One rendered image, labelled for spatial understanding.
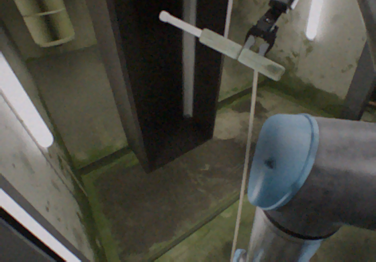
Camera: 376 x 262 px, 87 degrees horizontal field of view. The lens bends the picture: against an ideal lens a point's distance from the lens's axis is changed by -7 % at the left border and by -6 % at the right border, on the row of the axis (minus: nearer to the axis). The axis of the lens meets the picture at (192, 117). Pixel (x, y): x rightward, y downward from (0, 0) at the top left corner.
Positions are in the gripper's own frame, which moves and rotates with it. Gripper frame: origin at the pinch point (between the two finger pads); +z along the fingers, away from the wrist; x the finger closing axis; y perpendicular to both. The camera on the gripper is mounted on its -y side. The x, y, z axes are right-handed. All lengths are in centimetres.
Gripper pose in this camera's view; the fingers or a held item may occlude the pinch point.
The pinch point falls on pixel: (248, 60)
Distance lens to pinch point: 78.6
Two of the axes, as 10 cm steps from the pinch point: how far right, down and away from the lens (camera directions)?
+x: -8.4, -5.1, 1.8
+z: -4.0, 8.1, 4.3
